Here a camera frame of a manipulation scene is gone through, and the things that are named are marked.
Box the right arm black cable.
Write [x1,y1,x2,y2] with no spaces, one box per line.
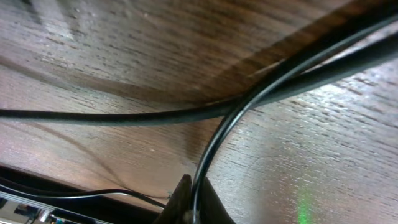
[0,183,167,209]

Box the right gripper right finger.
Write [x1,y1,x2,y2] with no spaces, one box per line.
[199,177,235,224]

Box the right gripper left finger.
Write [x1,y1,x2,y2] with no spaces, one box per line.
[153,174,192,224]

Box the black usb cable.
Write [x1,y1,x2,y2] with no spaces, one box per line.
[190,14,398,224]
[0,34,398,127]

